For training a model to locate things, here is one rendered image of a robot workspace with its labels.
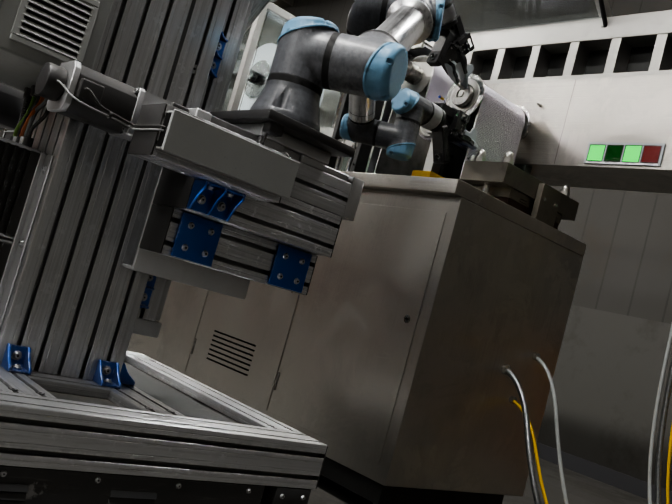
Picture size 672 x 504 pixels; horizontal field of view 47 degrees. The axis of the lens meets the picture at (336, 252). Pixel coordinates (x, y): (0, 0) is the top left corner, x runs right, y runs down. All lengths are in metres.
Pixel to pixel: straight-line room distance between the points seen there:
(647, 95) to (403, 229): 0.90
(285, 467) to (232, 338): 1.11
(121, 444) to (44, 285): 0.37
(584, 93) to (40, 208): 1.79
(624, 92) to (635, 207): 2.15
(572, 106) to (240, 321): 1.30
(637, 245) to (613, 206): 0.30
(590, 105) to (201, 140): 1.63
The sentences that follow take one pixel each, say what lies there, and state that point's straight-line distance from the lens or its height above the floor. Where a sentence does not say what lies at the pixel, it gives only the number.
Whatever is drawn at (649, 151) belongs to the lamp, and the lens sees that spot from 2.49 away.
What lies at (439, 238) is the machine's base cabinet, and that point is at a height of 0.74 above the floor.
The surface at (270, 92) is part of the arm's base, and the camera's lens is 1.58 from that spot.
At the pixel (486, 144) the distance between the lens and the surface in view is 2.50.
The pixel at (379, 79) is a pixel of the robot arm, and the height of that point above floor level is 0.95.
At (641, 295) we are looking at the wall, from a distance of 4.55.
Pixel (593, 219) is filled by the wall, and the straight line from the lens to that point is 4.82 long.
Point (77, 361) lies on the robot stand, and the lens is 1.60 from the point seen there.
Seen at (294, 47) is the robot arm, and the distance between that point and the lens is 1.60.
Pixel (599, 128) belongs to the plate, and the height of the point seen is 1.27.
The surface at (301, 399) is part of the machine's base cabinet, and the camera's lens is 2.28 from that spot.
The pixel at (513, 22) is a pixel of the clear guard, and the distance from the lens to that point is 3.02.
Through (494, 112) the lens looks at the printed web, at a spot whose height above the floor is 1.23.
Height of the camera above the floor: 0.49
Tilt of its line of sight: 4 degrees up
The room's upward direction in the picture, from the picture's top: 16 degrees clockwise
